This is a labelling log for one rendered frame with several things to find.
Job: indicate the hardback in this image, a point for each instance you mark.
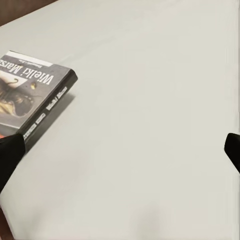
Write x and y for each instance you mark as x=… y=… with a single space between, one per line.
x=30 y=88

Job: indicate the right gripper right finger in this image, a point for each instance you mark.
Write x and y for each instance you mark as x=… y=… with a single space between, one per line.
x=232 y=149

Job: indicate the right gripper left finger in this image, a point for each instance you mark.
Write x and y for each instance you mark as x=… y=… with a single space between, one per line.
x=12 y=149

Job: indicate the bed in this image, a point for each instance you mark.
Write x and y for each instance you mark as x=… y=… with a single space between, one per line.
x=135 y=149

